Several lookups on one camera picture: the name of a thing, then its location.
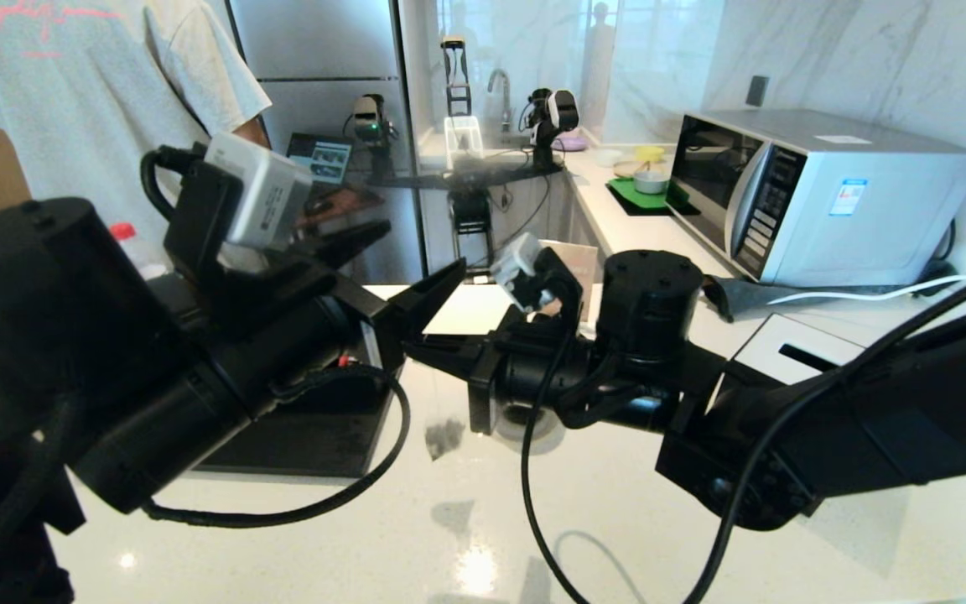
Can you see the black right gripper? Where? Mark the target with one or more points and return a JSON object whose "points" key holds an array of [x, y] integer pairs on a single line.
{"points": [[533, 382]]}

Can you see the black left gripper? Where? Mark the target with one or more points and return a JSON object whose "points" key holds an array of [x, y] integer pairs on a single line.
{"points": [[315, 344]]}

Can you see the black background robot arm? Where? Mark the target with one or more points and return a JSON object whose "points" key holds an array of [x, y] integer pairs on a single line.
{"points": [[552, 117]]}

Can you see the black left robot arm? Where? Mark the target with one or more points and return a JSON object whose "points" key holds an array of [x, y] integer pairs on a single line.
{"points": [[47, 335]]}

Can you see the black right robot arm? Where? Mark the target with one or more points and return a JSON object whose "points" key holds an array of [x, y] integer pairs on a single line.
{"points": [[869, 436]]}

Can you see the brown wooden desk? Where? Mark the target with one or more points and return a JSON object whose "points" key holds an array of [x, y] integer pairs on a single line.
{"points": [[349, 205]]}

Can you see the round translucent coaster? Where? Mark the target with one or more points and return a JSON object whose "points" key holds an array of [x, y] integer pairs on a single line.
{"points": [[546, 438]]}

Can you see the open laptop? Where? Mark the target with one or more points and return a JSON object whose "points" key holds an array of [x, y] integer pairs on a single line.
{"points": [[324, 159]]}

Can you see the QR code sign stand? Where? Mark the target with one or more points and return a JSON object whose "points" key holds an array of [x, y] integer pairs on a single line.
{"points": [[588, 277]]}

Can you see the black serving tray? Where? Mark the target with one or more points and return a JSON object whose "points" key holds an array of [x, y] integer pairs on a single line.
{"points": [[307, 445]]}

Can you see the black upright stand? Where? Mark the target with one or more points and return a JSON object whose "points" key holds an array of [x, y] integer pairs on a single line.
{"points": [[454, 84]]}

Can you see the chrome kitchen faucet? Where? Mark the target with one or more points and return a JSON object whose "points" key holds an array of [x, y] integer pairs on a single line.
{"points": [[500, 92]]}

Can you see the silver refrigerator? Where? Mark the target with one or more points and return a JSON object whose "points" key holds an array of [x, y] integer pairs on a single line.
{"points": [[324, 50]]}

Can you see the green mat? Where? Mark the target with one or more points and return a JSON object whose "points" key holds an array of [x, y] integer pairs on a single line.
{"points": [[630, 195]]}

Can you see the small white bowl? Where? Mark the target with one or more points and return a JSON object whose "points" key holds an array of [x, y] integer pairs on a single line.
{"points": [[609, 156]]}

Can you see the grey bowl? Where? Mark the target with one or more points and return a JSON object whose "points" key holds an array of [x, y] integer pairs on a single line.
{"points": [[649, 180]]}

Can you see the clear water bottle red cap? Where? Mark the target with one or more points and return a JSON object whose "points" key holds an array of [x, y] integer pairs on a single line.
{"points": [[127, 239]]}

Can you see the yellow bowl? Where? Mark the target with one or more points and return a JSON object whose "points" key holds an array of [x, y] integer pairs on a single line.
{"points": [[649, 153]]}

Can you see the black tissue box white top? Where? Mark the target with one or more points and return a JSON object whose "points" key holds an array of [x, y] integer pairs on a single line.
{"points": [[785, 335]]}

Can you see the person in grey t-shirt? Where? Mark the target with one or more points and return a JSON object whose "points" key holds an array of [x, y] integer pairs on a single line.
{"points": [[97, 101]]}

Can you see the silver microwave oven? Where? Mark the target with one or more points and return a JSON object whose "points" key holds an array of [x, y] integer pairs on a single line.
{"points": [[869, 218]]}

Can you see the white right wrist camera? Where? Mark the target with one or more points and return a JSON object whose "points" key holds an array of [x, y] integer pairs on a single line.
{"points": [[516, 268]]}

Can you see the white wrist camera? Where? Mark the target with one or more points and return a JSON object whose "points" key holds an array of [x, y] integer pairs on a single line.
{"points": [[265, 193], [516, 268]]}

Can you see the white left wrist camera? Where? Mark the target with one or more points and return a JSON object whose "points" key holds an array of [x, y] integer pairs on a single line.
{"points": [[265, 193]]}

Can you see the camera on tripod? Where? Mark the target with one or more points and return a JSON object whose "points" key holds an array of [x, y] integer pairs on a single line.
{"points": [[370, 117]]}

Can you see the dark wall outlet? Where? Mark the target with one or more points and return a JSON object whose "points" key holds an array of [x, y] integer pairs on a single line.
{"points": [[755, 91]]}

